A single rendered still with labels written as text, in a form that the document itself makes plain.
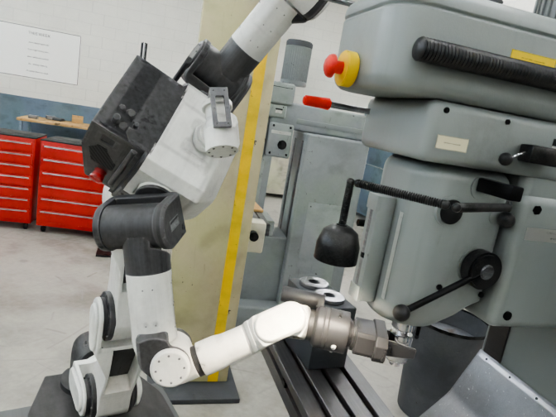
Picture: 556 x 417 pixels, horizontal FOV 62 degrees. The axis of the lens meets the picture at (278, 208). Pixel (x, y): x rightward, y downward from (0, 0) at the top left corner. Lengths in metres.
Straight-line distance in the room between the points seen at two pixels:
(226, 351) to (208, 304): 1.79
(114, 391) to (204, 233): 1.22
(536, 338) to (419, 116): 0.67
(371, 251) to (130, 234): 0.46
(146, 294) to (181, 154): 0.30
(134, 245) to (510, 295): 0.71
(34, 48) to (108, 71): 1.31
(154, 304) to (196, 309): 1.84
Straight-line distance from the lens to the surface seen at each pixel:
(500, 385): 1.35
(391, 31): 0.78
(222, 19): 2.55
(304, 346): 1.39
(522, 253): 0.96
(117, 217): 0.95
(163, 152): 0.99
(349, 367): 1.45
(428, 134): 0.79
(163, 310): 0.97
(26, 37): 10.03
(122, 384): 1.66
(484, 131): 0.85
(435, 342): 2.94
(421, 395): 3.11
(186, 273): 2.69
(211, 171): 1.02
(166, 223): 0.92
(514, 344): 1.33
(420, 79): 0.76
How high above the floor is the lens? 1.67
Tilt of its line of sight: 11 degrees down
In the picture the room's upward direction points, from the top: 10 degrees clockwise
